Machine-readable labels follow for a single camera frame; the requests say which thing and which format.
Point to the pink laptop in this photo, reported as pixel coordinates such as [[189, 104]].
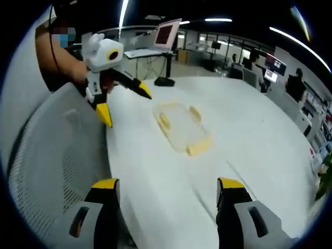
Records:
[[166, 33]]

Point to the clear yellow plastic buckle box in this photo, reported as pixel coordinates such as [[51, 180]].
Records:
[[181, 127]]

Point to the long ceiling light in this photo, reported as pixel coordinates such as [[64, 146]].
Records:
[[218, 20], [298, 40], [124, 13]]

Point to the computer monitor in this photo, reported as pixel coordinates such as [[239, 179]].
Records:
[[270, 76], [276, 64]]

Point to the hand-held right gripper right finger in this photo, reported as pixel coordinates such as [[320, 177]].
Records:
[[233, 220]]

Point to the grey office chair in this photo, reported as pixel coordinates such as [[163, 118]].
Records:
[[236, 71]]

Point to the green plant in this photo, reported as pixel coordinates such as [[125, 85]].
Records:
[[324, 176]]

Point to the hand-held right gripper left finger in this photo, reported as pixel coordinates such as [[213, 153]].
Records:
[[103, 218]]

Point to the grey mesh chair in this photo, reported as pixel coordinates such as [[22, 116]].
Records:
[[52, 155]]

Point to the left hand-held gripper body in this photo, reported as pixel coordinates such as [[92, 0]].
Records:
[[103, 55]]

